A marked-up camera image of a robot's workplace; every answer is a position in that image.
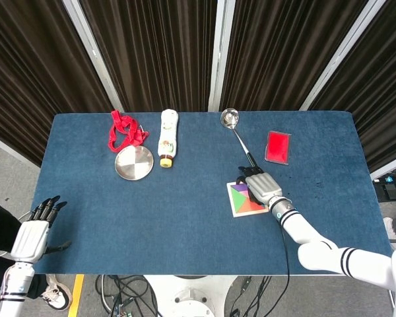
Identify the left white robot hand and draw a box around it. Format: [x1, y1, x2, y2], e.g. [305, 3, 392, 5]
[10, 195, 73, 264]

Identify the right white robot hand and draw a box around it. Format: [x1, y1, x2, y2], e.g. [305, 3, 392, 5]
[236, 166, 284, 207]

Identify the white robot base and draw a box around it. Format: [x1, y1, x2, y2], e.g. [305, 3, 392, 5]
[141, 274, 238, 317]

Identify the orange triangle tangram piece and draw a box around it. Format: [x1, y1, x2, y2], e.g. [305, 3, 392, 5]
[238, 198, 267, 213]

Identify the green triangle tangram piece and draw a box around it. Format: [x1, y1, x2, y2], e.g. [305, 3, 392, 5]
[230, 190, 249, 212]

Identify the wooden tangram puzzle tray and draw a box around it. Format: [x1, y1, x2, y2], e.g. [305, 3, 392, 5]
[226, 180, 270, 218]

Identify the red rectangular card case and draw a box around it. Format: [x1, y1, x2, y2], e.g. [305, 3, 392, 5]
[264, 130, 292, 165]

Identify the white and black sneaker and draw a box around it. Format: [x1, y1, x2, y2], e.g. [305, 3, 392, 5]
[41, 275, 73, 311]

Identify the yellow floor tape strip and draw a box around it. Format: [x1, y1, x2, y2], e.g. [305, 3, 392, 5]
[67, 273, 86, 317]

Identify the stainless steel ladle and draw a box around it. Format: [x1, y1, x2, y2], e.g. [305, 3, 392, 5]
[220, 108, 260, 171]

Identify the blue table cloth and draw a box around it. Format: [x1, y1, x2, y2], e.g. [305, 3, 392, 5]
[34, 111, 395, 277]

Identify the white bottle with yellow cap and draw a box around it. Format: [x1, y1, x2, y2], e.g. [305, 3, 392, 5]
[157, 108, 180, 168]

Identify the black equipment with teal knobs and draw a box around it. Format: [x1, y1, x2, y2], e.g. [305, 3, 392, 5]
[372, 168, 396, 202]

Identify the round stainless steel plate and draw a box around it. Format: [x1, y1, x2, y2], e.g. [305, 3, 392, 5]
[114, 145, 154, 182]

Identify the white shoe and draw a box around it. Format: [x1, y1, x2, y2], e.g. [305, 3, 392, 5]
[383, 217, 396, 244]

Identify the dark brown pleated curtain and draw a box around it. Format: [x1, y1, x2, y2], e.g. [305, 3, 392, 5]
[0, 0, 115, 168]
[81, 0, 218, 112]
[308, 0, 396, 173]
[219, 0, 372, 112]

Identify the black right hand cable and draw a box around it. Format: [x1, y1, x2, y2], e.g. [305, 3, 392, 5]
[263, 227, 291, 317]

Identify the black floor cable bundle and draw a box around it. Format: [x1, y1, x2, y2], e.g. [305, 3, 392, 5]
[95, 274, 159, 317]
[229, 275, 273, 317]

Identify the white partition frame post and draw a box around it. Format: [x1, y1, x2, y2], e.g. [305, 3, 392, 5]
[62, 0, 125, 112]
[207, 0, 236, 112]
[298, 0, 389, 112]

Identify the red lanyard ribbon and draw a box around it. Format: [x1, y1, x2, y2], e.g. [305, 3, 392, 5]
[107, 110, 150, 153]

